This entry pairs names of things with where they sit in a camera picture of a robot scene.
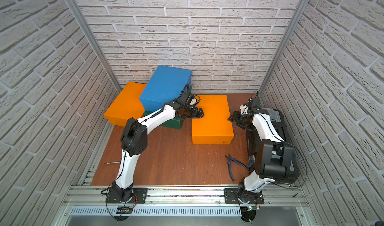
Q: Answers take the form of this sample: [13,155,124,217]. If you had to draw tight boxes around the orange shoebox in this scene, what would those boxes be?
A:
[192,95,234,145]
[104,82,146,127]

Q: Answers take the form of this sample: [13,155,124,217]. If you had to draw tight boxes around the blue shoebox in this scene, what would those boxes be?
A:
[139,66,192,112]

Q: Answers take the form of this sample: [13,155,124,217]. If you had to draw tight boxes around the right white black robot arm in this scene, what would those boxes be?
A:
[228,98,300,194]

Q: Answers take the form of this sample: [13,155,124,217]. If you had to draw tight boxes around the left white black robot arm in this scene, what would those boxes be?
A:
[110,92,204,202]

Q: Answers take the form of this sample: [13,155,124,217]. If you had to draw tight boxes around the green shoebox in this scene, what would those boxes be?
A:
[142,86,193,130]

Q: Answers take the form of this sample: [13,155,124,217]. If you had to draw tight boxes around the black grey toolbox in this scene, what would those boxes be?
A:
[245,109,300,187]

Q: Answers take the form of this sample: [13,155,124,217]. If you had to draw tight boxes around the right corner aluminium profile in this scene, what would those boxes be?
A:
[259,0,309,95]

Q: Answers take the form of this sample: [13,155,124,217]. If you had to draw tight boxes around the corner aluminium profile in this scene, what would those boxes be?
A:
[259,0,309,95]
[64,0,122,93]

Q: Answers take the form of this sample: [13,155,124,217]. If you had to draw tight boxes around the left corner aluminium profile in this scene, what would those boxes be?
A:
[64,0,122,93]

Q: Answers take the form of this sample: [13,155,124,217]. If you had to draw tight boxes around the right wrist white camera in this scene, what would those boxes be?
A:
[240,104,248,115]

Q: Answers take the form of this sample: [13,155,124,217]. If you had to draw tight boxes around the blue handled pliers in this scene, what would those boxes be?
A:
[224,153,250,182]

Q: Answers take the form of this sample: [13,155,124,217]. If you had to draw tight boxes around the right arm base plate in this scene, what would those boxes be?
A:
[224,188,265,205]

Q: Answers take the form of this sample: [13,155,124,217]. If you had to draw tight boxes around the black handled screwdriver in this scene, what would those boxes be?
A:
[104,161,121,165]

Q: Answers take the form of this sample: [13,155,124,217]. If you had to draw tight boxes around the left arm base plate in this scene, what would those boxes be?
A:
[106,188,149,204]

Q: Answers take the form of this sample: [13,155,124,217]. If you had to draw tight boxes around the aluminium front rail frame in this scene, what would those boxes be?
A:
[53,185,315,226]

